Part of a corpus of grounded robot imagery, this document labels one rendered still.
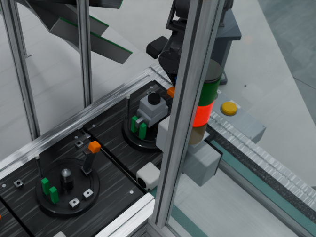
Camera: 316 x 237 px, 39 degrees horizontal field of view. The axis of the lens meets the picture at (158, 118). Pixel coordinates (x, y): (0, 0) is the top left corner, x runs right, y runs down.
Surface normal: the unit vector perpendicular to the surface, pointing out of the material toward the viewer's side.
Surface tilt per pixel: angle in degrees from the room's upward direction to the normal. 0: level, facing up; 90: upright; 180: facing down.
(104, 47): 90
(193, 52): 90
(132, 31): 0
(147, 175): 0
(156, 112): 90
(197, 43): 90
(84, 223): 0
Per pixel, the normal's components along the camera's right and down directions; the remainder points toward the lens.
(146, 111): -0.71, 0.51
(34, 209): 0.09, -0.62
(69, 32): 0.56, 0.68
